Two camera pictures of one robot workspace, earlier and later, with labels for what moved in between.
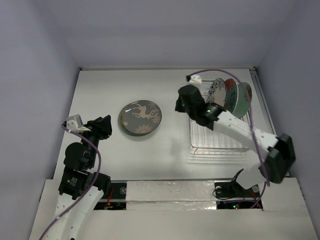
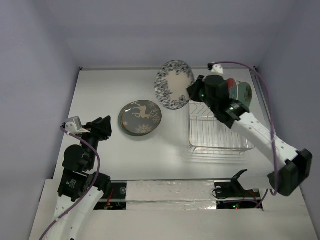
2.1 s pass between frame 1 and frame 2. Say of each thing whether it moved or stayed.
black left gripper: stayed
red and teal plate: stayed
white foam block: stayed
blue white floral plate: moved
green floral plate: stayed
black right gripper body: moved
